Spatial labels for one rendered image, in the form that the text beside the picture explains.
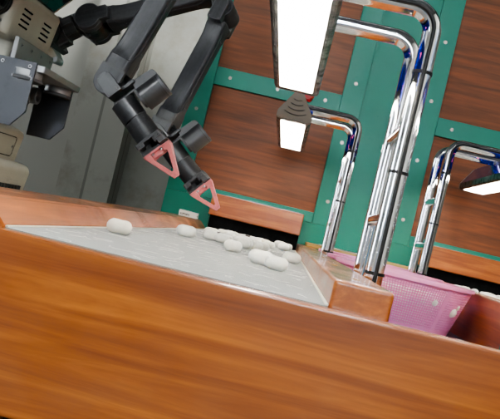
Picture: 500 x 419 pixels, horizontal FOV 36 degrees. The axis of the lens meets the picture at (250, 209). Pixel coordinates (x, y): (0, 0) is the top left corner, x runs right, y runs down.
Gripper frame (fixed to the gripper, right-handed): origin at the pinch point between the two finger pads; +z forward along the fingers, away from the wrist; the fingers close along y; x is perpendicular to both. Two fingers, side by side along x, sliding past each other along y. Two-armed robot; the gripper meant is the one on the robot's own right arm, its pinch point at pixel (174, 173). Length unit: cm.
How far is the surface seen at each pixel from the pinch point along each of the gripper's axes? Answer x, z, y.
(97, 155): 44, -67, 245
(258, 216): -9, 16, 77
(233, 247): -3.2, 21.1, -38.3
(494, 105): -92, 32, 84
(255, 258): -6, 25, -58
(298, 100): -31.9, 2.3, 5.3
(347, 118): -42, 11, 27
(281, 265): -8, 27, -63
